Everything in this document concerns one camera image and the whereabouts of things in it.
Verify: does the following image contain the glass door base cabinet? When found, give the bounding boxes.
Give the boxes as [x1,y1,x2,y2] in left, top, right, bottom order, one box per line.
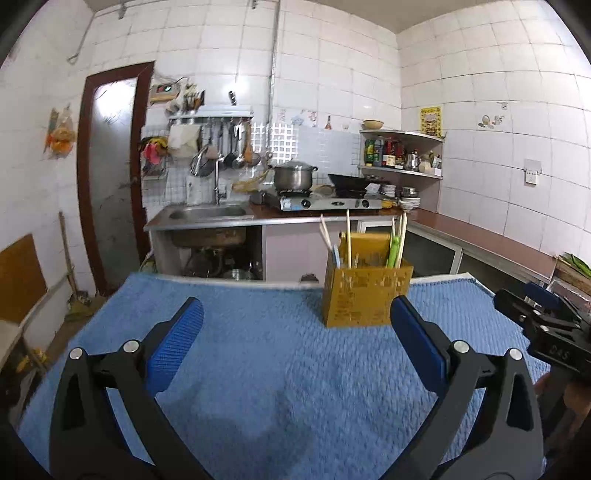
[357,219,553,283]

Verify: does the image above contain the steel cooking pot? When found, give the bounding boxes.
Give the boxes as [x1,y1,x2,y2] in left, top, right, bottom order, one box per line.
[273,160,319,191]

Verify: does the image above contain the light wooden stool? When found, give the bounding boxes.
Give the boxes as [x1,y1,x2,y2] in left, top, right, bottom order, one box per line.
[0,319,27,361]

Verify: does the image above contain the cup of chopsticks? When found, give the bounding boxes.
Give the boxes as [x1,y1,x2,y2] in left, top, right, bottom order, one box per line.
[181,89,204,114]

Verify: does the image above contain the wooden board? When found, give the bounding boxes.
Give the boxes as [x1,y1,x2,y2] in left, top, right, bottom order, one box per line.
[0,233,49,325]

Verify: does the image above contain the white corner shelf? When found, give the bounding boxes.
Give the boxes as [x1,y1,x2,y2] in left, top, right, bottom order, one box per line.
[357,128,447,212]

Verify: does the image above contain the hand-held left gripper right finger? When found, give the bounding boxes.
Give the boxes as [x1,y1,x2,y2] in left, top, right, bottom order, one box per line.
[390,295,546,480]

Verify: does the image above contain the person's right hand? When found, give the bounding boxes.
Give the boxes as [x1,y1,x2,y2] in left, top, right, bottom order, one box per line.
[534,371,591,417]

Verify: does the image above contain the vertical wall pipe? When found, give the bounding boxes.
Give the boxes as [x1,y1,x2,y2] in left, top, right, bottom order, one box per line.
[267,0,282,158]

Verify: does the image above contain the bent grey wall pipe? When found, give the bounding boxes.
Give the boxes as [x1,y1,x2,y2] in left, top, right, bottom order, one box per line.
[66,0,129,64]

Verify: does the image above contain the blue knitted blanket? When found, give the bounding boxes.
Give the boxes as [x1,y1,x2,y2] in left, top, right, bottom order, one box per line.
[17,271,553,480]

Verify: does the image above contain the yellow plastic utensil holder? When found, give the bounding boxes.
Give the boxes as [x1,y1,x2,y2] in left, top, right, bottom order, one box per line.
[322,231,414,329]

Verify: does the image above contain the metal wall utensil rack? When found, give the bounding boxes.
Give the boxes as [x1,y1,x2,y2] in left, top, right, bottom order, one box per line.
[167,104,256,122]

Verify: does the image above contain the steel sink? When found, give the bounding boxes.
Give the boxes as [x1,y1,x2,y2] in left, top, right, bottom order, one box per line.
[167,205,249,221]

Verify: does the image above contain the red and yellow gloves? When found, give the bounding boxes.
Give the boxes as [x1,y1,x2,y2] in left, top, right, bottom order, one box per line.
[140,138,167,165]

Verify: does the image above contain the brown framed glass door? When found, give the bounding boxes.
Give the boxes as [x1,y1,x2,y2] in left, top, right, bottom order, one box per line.
[76,60,156,297]

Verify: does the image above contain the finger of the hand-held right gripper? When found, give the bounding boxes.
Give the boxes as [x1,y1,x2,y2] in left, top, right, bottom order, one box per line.
[523,281,581,320]
[493,288,555,340]

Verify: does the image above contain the white wall socket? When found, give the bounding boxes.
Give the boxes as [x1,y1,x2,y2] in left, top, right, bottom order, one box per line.
[523,158,544,186]

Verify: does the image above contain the wooden stick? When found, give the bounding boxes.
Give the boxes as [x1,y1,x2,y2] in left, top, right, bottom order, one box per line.
[58,211,80,297]

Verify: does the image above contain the yellow wall poster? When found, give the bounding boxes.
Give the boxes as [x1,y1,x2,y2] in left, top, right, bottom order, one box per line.
[419,104,444,138]

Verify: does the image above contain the gas stove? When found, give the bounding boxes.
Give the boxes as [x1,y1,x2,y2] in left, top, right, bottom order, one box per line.
[262,189,385,212]

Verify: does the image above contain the round wire strainer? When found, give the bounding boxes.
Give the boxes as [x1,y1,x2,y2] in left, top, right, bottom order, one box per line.
[189,145,216,178]

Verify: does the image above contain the hanging plastic bag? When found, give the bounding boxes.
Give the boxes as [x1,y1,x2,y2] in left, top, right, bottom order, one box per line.
[43,105,77,161]

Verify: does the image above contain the black wok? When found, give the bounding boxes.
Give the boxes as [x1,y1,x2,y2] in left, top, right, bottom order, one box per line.
[327,173,373,193]

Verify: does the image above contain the brown kitchen countertop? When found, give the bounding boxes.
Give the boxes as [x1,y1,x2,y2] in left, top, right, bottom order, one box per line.
[250,205,556,283]

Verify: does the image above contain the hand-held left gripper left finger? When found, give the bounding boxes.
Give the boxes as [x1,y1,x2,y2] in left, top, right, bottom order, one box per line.
[48,296,205,480]

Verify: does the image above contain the white hanging cloth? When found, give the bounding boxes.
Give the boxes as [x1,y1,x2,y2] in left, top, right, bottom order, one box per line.
[167,124,202,158]

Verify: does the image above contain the steel faucet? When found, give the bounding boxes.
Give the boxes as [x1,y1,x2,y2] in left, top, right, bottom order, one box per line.
[213,156,228,207]

